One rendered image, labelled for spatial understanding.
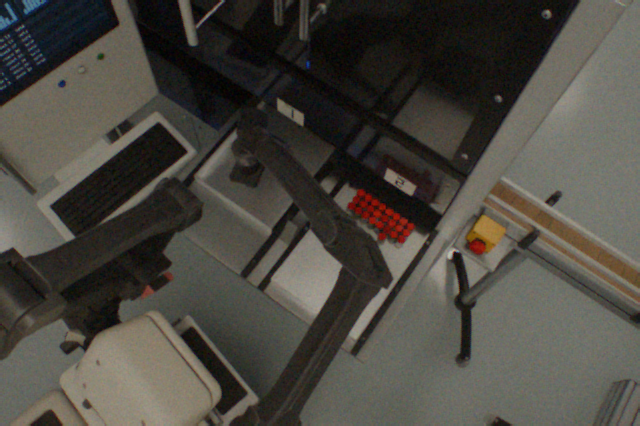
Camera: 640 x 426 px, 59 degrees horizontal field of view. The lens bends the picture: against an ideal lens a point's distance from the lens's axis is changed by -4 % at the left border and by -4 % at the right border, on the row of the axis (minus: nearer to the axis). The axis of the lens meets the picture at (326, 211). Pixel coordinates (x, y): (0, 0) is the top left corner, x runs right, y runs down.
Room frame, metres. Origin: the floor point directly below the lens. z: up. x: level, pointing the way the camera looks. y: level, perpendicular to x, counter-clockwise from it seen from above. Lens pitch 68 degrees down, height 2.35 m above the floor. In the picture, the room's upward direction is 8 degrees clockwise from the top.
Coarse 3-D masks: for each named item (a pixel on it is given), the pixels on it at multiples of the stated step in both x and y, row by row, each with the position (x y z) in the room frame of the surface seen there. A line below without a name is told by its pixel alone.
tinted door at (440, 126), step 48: (336, 0) 0.77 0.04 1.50; (384, 0) 0.73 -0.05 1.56; (432, 0) 0.69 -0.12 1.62; (480, 0) 0.66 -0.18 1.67; (528, 0) 0.63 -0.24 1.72; (336, 48) 0.77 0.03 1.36; (384, 48) 0.72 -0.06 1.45; (432, 48) 0.68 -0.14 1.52; (480, 48) 0.64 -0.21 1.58; (384, 96) 0.71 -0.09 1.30; (432, 96) 0.67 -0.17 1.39; (480, 96) 0.63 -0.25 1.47; (432, 144) 0.65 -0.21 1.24
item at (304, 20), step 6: (300, 0) 0.73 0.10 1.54; (306, 0) 0.72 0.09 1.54; (300, 6) 0.73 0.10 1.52; (306, 6) 0.72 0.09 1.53; (318, 6) 0.78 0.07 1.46; (324, 6) 0.78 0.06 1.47; (300, 12) 0.73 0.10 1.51; (306, 12) 0.72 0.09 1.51; (318, 12) 0.77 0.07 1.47; (324, 12) 0.78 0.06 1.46; (300, 18) 0.73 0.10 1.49; (306, 18) 0.72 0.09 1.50; (312, 18) 0.75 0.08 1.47; (300, 24) 0.73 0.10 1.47; (306, 24) 0.72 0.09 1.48; (300, 30) 0.73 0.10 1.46; (306, 30) 0.72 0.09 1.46; (300, 36) 0.73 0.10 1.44; (306, 36) 0.72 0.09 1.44
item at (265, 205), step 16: (272, 112) 0.88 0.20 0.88; (272, 128) 0.83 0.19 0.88; (288, 128) 0.84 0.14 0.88; (304, 128) 0.85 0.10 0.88; (224, 144) 0.74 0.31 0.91; (288, 144) 0.79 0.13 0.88; (304, 144) 0.79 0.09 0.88; (320, 144) 0.80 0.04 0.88; (208, 160) 0.69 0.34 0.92; (224, 160) 0.71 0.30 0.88; (304, 160) 0.74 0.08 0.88; (320, 160) 0.75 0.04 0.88; (208, 176) 0.65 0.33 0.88; (224, 176) 0.66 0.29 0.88; (272, 176) 0.68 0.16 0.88; (224, 192) 0.61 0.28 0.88; (240, 192) 0.62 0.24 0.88; (256, 192) 0.63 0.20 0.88; (272, 192) 0.63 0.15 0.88; (240, 208) 0.56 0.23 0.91; (256, 208) 0.58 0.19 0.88; (272, 208) 0.59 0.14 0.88; (288, 208) 0.58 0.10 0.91; (272, 224) 0.54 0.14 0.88
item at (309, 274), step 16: (352, 192) 0.67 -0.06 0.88; (304, 240) 0.51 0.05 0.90; (416, 240) 0.56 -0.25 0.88; (304, 256) 0.47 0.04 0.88; (320, 256) 0.47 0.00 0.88; (384, 256) 0.50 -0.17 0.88; (400, 256) 0.51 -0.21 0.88; (288, 272) 0.42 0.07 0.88; (304, 272) 0.43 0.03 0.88; (320, 272) 0.43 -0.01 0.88; (336, 272) 0.44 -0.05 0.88; (400, 272) 0.46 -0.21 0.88; (288, 288) 0.38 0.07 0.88; (304, 288) 0.38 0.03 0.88; (320, 288) 0.39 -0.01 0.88; (304, 304) 0.34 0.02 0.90; (320, 304) 0.35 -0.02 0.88; (368, 320) 0.32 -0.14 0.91; (352, 336) 0.27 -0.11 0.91
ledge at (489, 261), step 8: (472, 216) 0.65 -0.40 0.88; (472, 224) 0.63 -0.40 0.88; (464, 232) 0.60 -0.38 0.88; (456, 240) 0.58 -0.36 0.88; (464, 240) 0.58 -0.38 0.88; (504, 240) 0.60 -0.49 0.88; (456, 248) 0.56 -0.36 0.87; (496, 248) 0.57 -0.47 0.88; (504, 248) 0.57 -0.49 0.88; (472, 256) 0.54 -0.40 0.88; (480, 256) 0.54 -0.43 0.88; (488, 256) 0.54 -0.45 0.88; (496, 256) 0.55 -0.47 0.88; (480, 264) 0.52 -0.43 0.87; (488, 264) 0.52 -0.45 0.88; (496, 264) 0.52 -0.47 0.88
